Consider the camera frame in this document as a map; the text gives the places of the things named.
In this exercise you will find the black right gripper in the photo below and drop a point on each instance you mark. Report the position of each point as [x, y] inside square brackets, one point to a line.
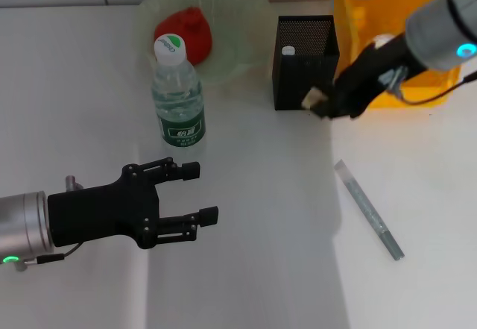
[372, 71]

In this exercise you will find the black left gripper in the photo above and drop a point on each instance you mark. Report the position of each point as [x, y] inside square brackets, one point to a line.
[100, 213]

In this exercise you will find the small beige eraser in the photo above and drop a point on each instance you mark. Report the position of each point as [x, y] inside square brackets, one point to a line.
[315, 98]

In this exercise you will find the green utility knife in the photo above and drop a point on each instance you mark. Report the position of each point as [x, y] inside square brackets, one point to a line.
[288, 51]

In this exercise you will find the white paper ball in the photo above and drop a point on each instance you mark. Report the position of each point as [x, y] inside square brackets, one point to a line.
[382, 40]

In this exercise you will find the clear bottle with green label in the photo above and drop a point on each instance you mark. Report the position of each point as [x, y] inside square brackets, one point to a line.
[179, 101]

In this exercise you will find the red-orange fruit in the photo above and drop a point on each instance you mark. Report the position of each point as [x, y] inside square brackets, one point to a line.
[197, 27]

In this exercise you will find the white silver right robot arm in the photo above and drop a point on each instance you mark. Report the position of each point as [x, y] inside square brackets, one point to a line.
[436, 30]

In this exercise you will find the black mesh pen holder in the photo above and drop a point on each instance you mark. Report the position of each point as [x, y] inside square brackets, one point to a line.
[298, 83]

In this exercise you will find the green glass fruit plate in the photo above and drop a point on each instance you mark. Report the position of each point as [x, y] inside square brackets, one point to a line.
[238, 38]

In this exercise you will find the silver right wrist connector plug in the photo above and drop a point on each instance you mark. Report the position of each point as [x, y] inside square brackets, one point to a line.
[397, 79]

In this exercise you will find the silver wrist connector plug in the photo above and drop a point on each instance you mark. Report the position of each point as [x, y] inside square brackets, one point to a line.
[397, 79]
[72, 183]

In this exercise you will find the yellow plastic bin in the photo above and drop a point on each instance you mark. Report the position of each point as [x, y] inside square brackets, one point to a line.
[344, 27]

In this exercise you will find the grey metal file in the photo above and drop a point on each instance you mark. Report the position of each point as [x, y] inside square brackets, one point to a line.
[367, 209]

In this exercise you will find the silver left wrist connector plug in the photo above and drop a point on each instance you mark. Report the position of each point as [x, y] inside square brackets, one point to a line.
[72, 183]

